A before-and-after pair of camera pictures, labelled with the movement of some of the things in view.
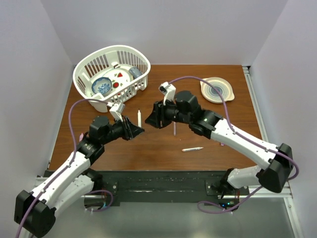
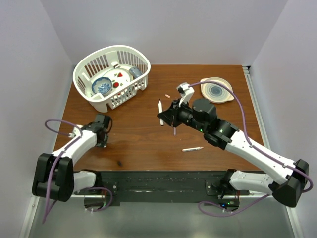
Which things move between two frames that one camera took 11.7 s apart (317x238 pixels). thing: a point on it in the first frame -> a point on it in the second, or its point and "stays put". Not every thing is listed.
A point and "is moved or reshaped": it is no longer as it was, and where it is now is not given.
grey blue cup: x=135 y=72 stays put
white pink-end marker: x=191 y=148 stays put
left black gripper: x=130 y=130 -> x=103 y=144
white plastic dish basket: x=109 y=75 stays put
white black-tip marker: x=139 y=118 is moved or reshaped
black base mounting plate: x=164 y=186 stays put
